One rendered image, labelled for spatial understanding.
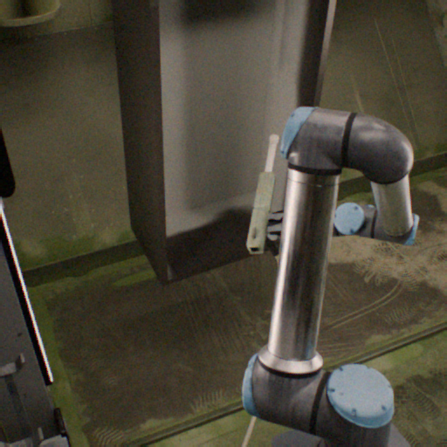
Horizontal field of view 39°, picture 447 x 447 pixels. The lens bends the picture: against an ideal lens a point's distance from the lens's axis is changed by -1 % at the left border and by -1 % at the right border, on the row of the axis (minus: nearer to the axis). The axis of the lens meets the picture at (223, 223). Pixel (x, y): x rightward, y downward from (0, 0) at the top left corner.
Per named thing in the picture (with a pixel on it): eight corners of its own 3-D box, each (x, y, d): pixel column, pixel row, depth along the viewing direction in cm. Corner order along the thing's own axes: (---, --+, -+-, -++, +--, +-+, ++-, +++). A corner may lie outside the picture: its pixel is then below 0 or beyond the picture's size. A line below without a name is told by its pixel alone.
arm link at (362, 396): (381, 471, 140) (388, 421, 130) (307, 449, 146) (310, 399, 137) (395, 420, 152) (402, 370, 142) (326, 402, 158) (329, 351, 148)
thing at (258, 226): (278, 282, 210) (257, 242, 194) (264, 283, 212) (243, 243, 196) (294, 172, 239) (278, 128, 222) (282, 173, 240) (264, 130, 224)
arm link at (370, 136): (416, 109, 123) (422, 216, 185) (354, 102, 128) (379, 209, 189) (404, 163, 121) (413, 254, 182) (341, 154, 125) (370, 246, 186)
